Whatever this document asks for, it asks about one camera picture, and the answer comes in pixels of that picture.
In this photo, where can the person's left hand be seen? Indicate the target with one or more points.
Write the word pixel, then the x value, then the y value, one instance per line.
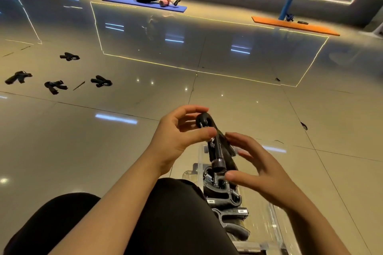
pixel 170 144

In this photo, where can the person's right hand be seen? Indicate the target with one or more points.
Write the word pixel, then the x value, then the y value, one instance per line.
pixel 272 183

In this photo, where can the clear plastic storage box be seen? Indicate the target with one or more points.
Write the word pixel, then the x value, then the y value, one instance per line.
pixel 278 228

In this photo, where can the group of black hand grippers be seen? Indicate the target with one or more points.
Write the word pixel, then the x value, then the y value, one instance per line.
pixel 100 82

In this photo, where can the person's left forearm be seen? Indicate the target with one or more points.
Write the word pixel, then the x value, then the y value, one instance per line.
pixel 113 213

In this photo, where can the black trousers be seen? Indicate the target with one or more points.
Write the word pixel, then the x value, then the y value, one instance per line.
pixel 167 219

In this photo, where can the pink foam roller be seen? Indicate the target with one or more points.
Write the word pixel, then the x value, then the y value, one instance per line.
pixel 164 3

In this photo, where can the purple exercise mat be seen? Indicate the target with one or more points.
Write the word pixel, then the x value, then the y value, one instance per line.
pixel 119 0

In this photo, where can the orange exercise mat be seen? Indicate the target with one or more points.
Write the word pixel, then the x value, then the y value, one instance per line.
pixel 314 28

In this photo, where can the small black flat object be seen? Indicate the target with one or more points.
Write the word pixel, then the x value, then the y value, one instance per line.
pixel 302 22

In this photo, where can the small dark exercise tool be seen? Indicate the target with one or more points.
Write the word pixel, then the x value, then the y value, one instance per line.
pixel 289 18

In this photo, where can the blue foam roller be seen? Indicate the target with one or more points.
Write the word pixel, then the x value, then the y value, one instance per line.
pixel 285 9

